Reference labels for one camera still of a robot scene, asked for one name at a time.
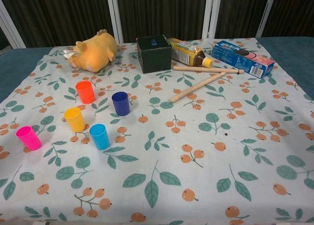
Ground dark blue plastic cup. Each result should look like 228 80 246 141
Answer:
111 92 131 117

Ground light blue plastic cup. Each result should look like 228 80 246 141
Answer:
89 123 111 151

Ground yellow plastic cup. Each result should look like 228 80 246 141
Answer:
64 107 86 132

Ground pink plastic cup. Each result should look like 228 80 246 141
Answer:
16 125 43 151

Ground floral fruit print tablecloth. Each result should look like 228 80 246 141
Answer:
0 37 314 225

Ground plain wooden stick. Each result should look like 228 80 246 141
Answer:
170 71 226 103

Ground black cardboard box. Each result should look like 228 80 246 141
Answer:
136 34 172 75

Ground wooden stick with black band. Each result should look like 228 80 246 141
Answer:
173 65 244 75

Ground tea bottle yellow cap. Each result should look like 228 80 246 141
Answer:
167 37 213 69

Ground orange plastic cup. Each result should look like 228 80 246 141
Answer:
75 80 96 104

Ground yellow plush animal toy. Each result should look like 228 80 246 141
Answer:
62 30 118 73

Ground blue cookie box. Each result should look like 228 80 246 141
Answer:
211 40 276 78

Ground teal table cover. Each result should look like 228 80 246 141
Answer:
0 36 314 105

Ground dark folding screen white frame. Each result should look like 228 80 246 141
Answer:
0 0 314 49

